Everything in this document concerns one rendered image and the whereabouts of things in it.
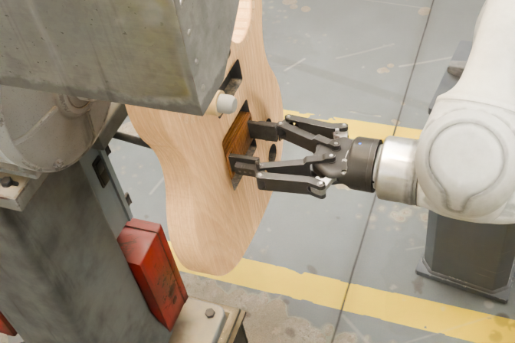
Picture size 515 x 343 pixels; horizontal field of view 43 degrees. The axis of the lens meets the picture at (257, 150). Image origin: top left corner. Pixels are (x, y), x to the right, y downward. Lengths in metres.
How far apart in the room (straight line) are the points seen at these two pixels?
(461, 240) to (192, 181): 1.21
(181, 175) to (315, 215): 1.45
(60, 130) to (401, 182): 0.45
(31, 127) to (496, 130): 0.54
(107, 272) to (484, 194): 0.91
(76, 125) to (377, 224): 1.47
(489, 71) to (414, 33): 2.24
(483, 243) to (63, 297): 1.14
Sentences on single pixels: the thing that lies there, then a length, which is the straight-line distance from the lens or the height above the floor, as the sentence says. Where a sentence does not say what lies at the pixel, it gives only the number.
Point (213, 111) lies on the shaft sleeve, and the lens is 0.81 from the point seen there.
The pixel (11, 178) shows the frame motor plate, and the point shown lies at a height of 1.12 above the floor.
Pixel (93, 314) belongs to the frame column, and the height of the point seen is 0.65.
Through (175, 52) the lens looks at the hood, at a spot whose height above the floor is 1.46.
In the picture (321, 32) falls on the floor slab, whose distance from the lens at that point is 3.02.
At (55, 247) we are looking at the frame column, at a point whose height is 0.87.
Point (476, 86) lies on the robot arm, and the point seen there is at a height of 1.30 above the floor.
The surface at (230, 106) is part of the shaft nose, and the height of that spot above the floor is 1.25.
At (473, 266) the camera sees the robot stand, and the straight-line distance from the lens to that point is 2.03.
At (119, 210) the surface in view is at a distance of 1.47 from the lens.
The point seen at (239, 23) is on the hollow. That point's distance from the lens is 0.98.
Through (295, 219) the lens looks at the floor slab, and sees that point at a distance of 2.27.
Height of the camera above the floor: 1.79
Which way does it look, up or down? 46 degrees down
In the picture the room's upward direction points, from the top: 10 degrees counter-clockwise
